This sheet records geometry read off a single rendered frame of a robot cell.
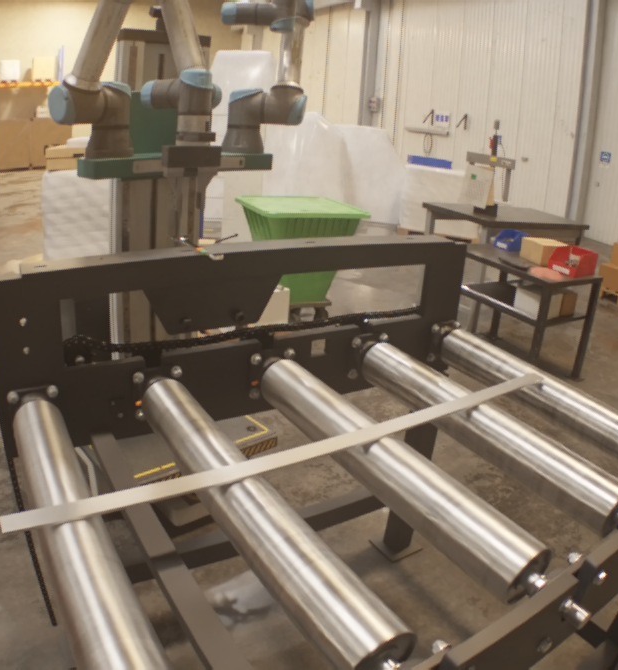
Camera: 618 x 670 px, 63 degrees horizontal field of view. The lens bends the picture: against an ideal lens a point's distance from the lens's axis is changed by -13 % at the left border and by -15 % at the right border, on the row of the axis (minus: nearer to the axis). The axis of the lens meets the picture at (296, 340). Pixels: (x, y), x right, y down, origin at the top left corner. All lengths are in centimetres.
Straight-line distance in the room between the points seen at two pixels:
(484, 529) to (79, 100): 139
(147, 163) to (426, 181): 651
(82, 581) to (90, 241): 408
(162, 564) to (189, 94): 95
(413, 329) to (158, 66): 121
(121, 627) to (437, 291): 133
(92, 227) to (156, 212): 265
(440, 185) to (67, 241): 513
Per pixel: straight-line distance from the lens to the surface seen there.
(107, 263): 120
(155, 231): 205
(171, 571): 96
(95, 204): 460
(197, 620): 88
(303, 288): 407
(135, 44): 193
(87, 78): 160
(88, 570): 78
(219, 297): 131
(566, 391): 148
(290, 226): 382
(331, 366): 155
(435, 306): 173
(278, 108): 193
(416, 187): 798
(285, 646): 184
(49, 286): 118
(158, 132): 192
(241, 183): 501
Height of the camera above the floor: 146
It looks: 22 degrees down
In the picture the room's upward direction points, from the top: 4 degrees clockwise
